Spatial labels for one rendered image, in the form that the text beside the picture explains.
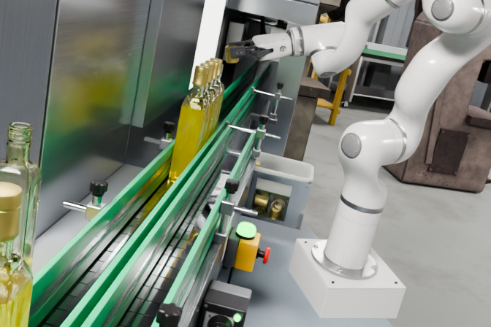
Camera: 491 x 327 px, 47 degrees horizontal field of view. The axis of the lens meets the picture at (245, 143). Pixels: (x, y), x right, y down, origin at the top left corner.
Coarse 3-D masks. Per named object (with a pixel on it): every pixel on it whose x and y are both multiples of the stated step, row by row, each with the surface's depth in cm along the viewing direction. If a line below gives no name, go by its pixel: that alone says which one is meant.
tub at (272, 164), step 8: (256, 160) 189; (264, 160) 189; (272, 160) 189; (280, 160) 188; (288, 160) 188; (256, 168) 173; (264, 168) 190; (272, 168) 189; (280, 168) 189; (288, 168) 189; (296, 168) 188; (304, 168) 188; (312, 168) 184; (280, 176) 174; (288, 176) 173; (296, 176) 173; (304, 176) 188; (312, 176) 176
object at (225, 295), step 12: (216, 288) 104; (228, 288) 104; (240, 288) 105; (204, 300) 99; (216, 300) 100; (228, 300) 101; (240, 300) 101; (204, 312) 99; (216, 312) 99; (228, 312) 99; (240, 312) 98; (204, 324) 100; (240, 324) 99
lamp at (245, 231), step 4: (240, 224) 128; (244, 224) 128; (248, 224) 129; (252, 224) 129; (240, 228) 128; (244, 228) 127; (248, 228) 127; (252, 228) 128; (236, 232) 129; (240, 232) 127; (244, 232) 127; (248, 232) 127; (252, 232) 127; (240, 236) 128; (244, 236) 127; (248, 236) 127; (252, 236) 128
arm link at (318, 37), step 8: (320, 24) 160; (328, 24) 159; (336, 24) 159; (304, 32) 157; (312, 32) 157; (320, 32) 157; (328, 32) 158; (336, 32) 158; (304, 40) 157; (312, 40) 157; (320, 40) 157; (328, 40) 157; (336, 40) 158; (304, 48) 158; (312, 48) 158; (320, 48) 157; (328, 48) 157; (336, 48) 158
